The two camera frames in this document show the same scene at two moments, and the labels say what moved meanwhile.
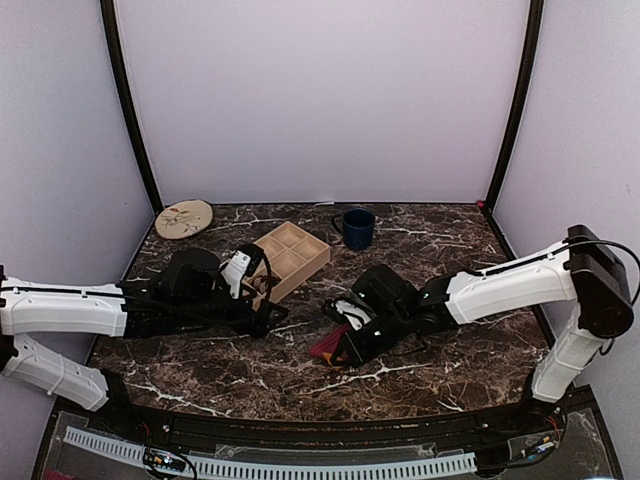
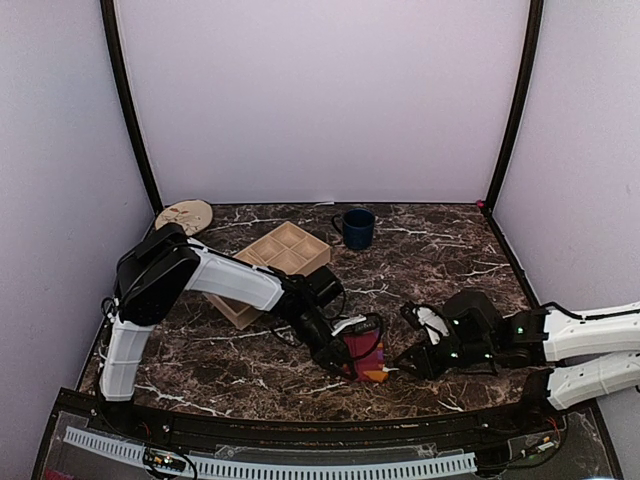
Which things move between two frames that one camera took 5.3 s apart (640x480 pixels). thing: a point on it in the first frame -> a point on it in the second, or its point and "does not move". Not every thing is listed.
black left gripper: x=257 y=310 -> x=331 y=353
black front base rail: x=118 y=415 does not move
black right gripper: x=353 y=345 -> x=420 y=360
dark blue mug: x=357 y=227 does not move
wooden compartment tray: x=293 y=256 does not move
